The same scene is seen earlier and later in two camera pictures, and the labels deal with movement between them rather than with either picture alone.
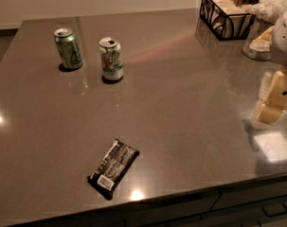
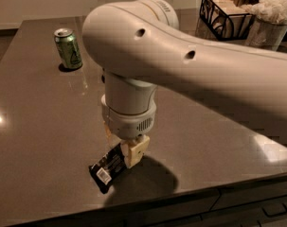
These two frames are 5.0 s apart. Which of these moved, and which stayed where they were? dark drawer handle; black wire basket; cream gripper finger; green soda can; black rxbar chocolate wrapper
Moved: cream gripper finger; black rxbar chocolate wrapper
Stayed: dark drawer handle; green soda can; black wire basket
